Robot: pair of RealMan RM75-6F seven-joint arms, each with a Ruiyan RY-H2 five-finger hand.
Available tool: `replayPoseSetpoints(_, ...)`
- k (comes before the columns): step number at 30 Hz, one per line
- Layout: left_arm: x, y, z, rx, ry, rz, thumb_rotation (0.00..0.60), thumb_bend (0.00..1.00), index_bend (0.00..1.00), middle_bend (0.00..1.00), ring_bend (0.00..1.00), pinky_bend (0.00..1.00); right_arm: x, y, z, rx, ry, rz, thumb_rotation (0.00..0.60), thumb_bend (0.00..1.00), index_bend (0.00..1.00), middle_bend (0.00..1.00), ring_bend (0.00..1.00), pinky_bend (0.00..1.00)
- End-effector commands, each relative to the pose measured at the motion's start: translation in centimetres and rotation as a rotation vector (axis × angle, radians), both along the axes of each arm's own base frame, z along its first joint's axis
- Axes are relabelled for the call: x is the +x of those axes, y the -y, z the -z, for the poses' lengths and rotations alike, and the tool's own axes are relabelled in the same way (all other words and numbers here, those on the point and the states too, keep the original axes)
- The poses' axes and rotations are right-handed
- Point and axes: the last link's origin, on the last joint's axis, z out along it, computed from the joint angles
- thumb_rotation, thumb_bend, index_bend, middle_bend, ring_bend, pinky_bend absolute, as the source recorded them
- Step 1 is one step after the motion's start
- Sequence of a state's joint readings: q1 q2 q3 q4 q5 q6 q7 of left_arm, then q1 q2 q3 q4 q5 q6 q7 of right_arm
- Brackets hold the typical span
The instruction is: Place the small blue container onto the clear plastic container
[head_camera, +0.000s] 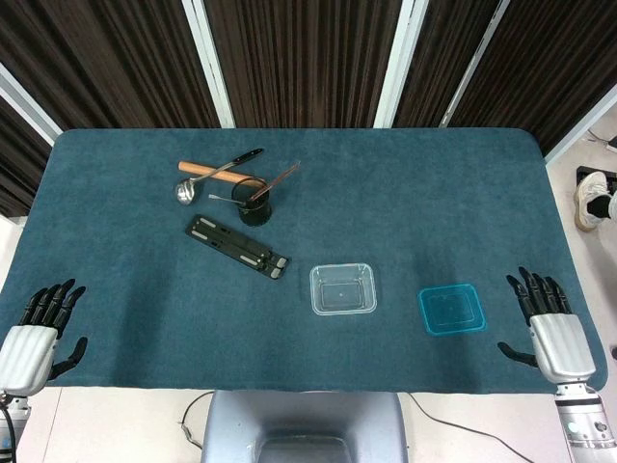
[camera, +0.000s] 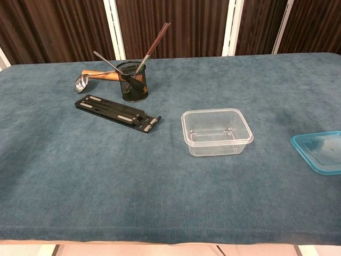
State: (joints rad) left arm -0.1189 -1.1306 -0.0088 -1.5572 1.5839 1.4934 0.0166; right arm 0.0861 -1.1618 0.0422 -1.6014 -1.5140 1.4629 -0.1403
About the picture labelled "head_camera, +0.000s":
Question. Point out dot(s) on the white sneaker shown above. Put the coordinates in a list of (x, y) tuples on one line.
[(590, 188)]

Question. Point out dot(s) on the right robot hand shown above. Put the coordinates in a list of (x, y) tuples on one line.
[(561, 345)]

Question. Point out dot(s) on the metal spoon in cup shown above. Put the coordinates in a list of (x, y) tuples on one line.
[(222, 198)]

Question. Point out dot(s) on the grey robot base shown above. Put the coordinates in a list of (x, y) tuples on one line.
[(303, 415)]

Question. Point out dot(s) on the reddish brown chopstick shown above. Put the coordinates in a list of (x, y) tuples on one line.
[(285, 178), (284, 174)]

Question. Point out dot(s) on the blue plastic lid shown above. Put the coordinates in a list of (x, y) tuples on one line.
[(450, 308)]

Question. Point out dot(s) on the dark brown folding screen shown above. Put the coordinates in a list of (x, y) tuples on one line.
[(299, 58)]

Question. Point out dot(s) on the teal tablecloth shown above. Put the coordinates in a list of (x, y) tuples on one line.
[(144, 289)]

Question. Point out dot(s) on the wooden rolling pin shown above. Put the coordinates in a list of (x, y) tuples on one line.
[(193, 167)]

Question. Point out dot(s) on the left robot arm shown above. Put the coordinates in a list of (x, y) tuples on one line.
[(12, 415)]

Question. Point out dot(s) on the clear plastic container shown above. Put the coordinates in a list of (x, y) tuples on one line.
[(342, 291)]

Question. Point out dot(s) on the black mesh pen holder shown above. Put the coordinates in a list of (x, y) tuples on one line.
[(255, 214)]

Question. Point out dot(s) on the black flat folding stand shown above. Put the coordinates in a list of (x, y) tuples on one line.
[(226, 243)]

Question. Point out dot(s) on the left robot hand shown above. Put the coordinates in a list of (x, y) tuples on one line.
[(26, 352)]

